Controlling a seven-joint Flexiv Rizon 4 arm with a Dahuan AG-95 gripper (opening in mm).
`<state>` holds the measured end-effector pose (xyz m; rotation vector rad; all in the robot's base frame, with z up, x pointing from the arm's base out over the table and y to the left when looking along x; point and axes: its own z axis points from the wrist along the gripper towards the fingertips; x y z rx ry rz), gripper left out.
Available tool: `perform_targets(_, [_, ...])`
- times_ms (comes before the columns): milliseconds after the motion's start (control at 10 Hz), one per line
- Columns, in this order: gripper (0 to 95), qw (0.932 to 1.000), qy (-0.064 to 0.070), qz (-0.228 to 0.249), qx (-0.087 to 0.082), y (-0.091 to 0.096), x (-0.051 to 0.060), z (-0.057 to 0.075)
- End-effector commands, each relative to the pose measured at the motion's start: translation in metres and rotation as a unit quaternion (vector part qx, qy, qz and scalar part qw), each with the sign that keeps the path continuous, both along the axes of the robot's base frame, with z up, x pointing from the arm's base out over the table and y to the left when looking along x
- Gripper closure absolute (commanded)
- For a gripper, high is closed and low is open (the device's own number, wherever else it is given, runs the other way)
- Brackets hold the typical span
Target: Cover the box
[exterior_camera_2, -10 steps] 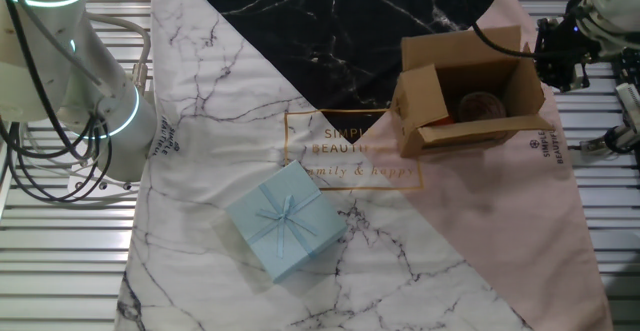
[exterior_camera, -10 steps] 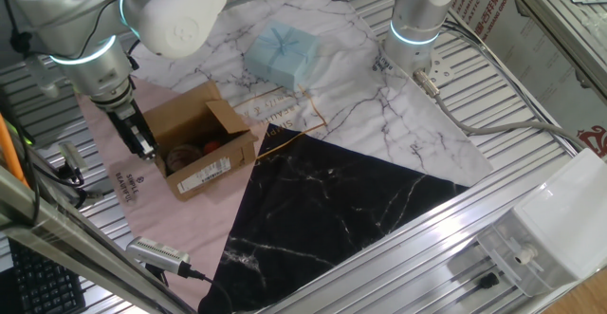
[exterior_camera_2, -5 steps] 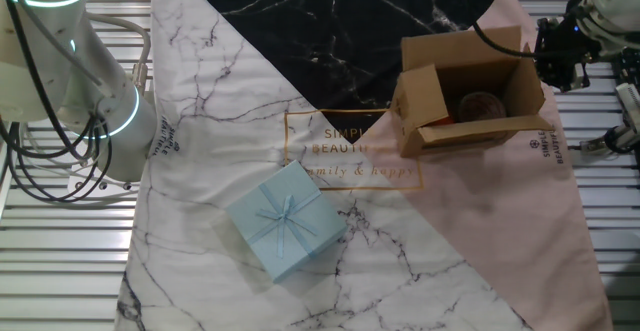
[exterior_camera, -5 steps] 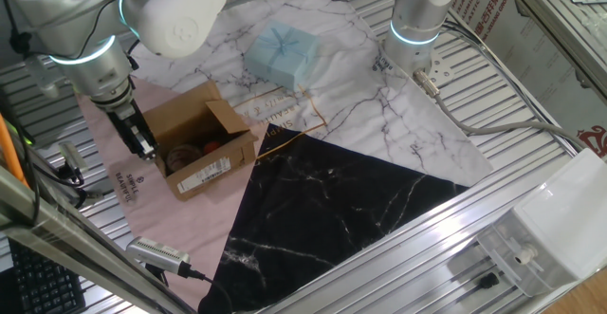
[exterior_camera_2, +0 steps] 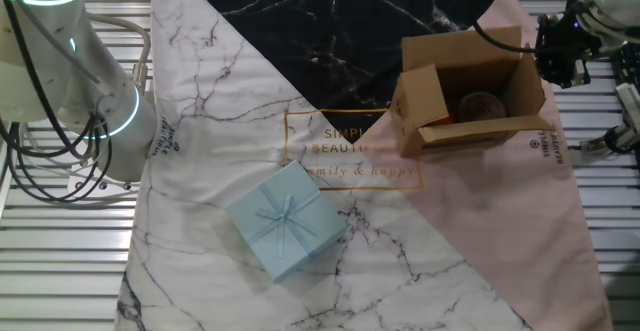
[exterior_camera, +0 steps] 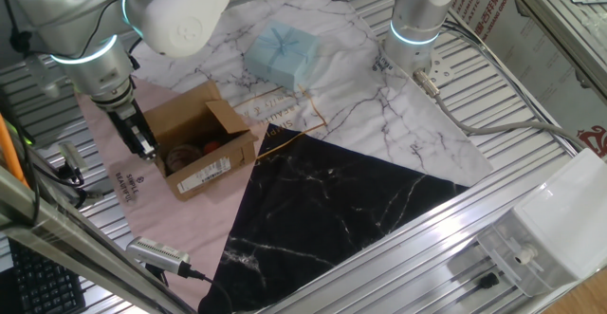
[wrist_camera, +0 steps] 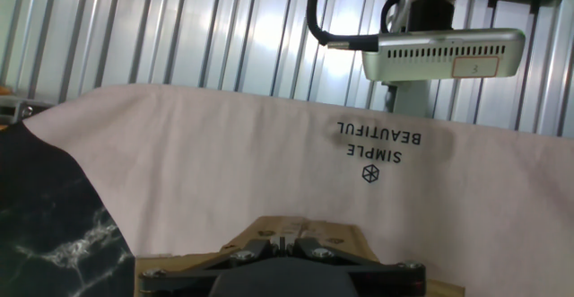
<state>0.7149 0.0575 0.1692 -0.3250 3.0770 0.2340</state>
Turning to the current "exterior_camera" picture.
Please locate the small silver camera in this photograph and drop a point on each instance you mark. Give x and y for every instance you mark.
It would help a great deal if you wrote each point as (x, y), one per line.
(72, 155)

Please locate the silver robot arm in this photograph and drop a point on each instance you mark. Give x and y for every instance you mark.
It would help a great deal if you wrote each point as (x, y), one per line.
(85, 20)

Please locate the light blue gift box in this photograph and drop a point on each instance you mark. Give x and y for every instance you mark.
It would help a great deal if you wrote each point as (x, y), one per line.
(284, 58)

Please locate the silver depth camera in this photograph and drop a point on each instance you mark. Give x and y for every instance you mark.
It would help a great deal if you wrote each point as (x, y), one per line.
(156, 254)

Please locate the black table plug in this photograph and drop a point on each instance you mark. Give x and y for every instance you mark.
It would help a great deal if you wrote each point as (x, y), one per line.
(488, 281)

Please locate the orange pole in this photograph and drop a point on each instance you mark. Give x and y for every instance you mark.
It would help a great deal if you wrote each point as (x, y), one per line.
(7, 148)

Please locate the black keyboard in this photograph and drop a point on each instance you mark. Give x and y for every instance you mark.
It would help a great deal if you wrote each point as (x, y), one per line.
(42, 285)

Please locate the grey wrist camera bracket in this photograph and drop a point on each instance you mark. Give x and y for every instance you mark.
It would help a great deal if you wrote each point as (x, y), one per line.
(42, 77)

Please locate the white plastic enclosure box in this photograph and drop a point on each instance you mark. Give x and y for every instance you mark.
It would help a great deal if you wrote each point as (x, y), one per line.
(559, 224)

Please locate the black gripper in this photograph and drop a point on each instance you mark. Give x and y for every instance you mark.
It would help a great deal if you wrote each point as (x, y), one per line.
(129, 126)

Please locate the brown cardboard box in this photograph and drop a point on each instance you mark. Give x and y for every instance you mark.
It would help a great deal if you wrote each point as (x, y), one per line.
(189, 115)

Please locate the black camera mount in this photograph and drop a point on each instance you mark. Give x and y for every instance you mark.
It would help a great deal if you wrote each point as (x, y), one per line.
(71, 174)

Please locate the small orange basketball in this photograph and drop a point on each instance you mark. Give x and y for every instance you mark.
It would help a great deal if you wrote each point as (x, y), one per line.
(212, 147)

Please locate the printed cardboard panel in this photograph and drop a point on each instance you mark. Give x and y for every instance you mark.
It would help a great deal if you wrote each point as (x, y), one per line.
(536, 58)

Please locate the marble pattern tablecloth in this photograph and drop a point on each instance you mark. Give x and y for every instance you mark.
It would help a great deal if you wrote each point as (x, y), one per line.
(360, 115)

